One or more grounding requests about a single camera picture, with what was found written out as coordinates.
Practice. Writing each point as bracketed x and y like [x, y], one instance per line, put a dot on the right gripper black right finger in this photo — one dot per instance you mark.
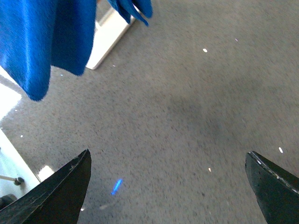
[276, 190]

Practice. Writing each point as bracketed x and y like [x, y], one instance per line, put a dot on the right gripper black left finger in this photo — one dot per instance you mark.
[56, 200]

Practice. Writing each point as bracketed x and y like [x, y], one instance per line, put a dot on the blue microfiber cloth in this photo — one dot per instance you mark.
[38, 34]

